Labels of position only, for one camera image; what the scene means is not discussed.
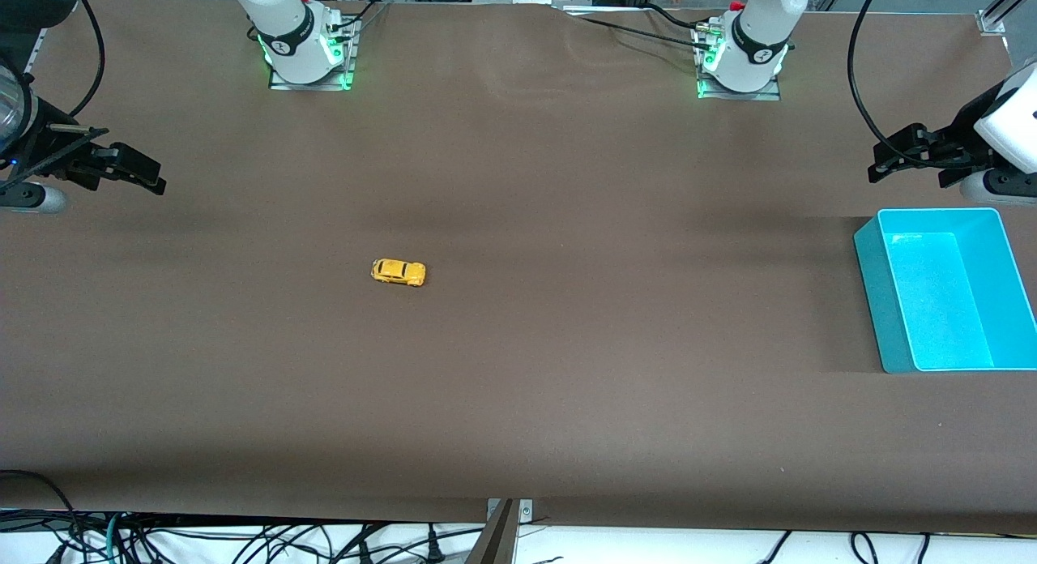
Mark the aluminium frame rail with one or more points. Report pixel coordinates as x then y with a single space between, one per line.
34 53

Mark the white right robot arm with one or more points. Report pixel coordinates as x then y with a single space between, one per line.
292 29

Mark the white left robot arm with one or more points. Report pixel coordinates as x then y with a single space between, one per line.
757 37

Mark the small metal edge bracket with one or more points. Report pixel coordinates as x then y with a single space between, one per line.
525 510

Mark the teal plastic bin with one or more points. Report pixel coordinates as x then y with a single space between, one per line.
940 321

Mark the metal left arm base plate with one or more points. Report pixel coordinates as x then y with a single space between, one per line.
741 95

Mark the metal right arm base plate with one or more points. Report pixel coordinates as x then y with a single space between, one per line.
312 84

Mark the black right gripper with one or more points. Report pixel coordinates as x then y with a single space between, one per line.
50 149

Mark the yellow beetle toy car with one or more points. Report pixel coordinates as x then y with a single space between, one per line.
397 271

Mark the metal corner bracket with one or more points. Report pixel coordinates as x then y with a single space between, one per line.
992 21

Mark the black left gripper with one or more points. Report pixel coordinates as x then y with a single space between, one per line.
958 145

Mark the brown table cover sheet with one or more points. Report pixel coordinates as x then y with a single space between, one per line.
518 386

